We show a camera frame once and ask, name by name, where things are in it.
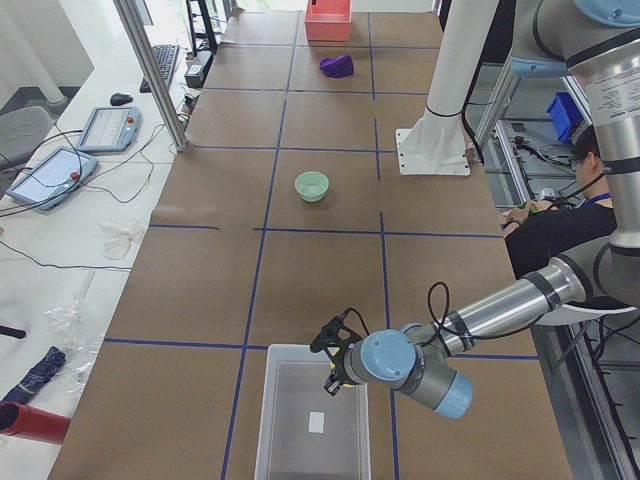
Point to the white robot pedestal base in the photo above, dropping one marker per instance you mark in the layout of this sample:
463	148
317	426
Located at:
436	145

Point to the black keyboard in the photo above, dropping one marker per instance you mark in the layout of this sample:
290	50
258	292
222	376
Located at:
166	56

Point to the crumpled clear plastic wrap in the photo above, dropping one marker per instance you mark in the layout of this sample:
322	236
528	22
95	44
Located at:
77	340

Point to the aluminium frame post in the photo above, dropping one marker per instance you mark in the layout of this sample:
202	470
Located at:
136	33

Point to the teach pendant tablet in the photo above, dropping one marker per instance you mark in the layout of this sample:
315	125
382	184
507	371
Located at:
109	129
53	179

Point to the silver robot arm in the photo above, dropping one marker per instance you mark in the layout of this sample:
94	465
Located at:
588	255

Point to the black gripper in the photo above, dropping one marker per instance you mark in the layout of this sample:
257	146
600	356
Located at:
331	384

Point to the far teach pendant tablet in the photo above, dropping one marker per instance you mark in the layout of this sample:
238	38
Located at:
109	129

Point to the blue parts bin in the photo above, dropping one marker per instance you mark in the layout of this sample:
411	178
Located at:
565	116

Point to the red cylinder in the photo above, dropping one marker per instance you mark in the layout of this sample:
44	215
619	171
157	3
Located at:
27	422

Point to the clear plastic storage box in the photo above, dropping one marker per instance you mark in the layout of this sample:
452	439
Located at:
306	433

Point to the pink plastic bin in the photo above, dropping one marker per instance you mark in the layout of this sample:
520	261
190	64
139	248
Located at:
328	20

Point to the near teach pendant tablet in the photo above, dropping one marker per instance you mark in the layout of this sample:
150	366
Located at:
53	179

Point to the purple cloth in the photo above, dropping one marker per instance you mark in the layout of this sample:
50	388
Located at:
337	67

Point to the folded dark blue umbrella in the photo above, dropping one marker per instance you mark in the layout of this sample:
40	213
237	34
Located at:
37	377

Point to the mint green bowl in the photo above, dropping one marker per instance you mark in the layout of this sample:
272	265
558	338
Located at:
311	186

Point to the black computer mouse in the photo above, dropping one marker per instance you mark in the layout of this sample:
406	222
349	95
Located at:
119	99

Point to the crumpled white cloth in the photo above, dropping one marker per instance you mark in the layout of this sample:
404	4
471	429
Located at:
118	237

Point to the seated person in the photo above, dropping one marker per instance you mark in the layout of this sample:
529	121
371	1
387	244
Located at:
536	231

